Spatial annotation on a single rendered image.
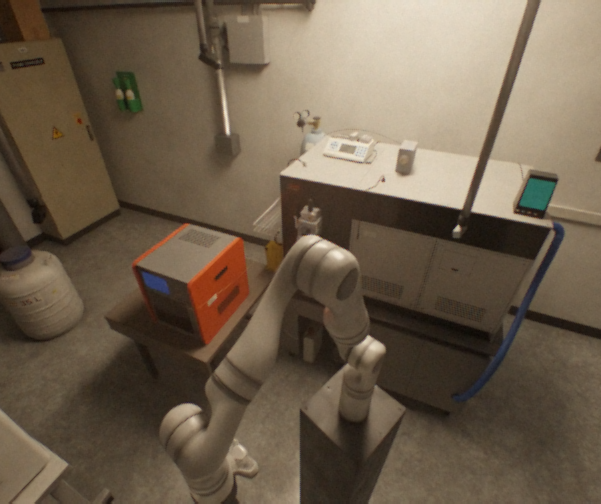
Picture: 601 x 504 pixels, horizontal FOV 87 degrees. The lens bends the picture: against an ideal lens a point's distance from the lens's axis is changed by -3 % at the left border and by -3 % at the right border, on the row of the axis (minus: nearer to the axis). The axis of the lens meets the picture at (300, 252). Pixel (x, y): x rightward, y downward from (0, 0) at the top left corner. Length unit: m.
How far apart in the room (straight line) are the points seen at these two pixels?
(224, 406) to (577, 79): 2.47
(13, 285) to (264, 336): 2.62
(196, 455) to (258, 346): 0.16
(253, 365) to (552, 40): 2.37
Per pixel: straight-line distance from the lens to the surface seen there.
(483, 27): 2.50
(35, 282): 2.98
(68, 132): 4.25
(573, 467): 2.74
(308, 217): 1.64
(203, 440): 0.51
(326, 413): 1.13
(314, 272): 0.48
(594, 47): 2.58
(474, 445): 2.51
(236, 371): 0.49
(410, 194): 1.56
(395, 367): 2.16
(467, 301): 1.80
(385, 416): 1.15
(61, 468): 1.50
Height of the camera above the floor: 2.11
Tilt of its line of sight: 37 degrees down
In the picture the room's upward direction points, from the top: straight up
